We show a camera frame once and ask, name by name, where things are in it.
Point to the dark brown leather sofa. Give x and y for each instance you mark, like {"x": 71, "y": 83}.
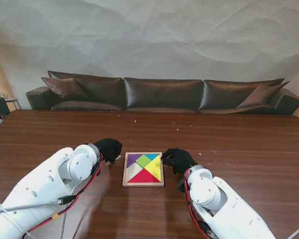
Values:
{"x": 162, "y": 94}

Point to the purple tangram triangle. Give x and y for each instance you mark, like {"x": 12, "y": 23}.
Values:
{"x": 131, "y": 159}

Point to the white crumpled backdrop sheet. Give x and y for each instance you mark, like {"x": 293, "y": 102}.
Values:
{"x": 149, "y": 37}

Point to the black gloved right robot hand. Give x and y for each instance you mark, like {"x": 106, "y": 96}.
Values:
{"x": 180, "y": 160}

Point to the large yellow tangram triangle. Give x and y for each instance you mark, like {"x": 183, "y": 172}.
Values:
{"x": 155, "y": 168}

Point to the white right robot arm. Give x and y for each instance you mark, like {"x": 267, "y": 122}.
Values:
{"x": 214, "y": 204}

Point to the brown throw cushion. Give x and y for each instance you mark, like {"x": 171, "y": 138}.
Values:
{"x": 64, "y": 88}
{"x": 260, "y": 95}

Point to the small metal side table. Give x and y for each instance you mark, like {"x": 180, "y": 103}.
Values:
{"x": 13, "y": 100}

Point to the small beige tangram triangle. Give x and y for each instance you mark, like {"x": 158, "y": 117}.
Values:
{"x": 118, "y": 157}

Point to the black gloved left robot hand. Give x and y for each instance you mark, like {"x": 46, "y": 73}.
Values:
{"x": 109, "y": 148}

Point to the small blue tangram triangle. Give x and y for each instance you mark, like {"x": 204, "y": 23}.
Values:
{"x": 153, "y": 156}

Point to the green tangram square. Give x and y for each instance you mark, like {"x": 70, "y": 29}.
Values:
{"x": 143, "y": 160}

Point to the light wooden square tray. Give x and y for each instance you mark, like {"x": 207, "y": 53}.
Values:
{"x": 133, "y": 171}

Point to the large red tangram triangle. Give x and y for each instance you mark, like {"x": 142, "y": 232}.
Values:
{"x": 144, "y": 176}

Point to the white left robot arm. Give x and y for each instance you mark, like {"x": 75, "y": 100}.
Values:
{"x": 44, "y": 189}

